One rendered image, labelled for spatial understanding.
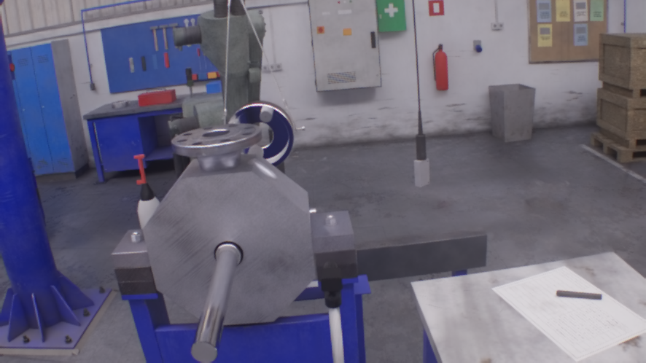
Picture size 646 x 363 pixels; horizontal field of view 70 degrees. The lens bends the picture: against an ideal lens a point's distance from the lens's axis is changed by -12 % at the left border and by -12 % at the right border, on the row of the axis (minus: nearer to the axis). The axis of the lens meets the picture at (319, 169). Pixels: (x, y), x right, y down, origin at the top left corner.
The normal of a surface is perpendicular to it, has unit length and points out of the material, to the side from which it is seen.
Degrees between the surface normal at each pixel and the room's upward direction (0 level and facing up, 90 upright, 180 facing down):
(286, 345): 90
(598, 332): 0
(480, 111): 90
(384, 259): 90
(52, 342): 0
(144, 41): 90
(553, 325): 0
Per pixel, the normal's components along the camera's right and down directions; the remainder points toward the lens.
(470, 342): -0.09, -0.95
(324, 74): 0.02, 0.29
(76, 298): 0.39, 0.24
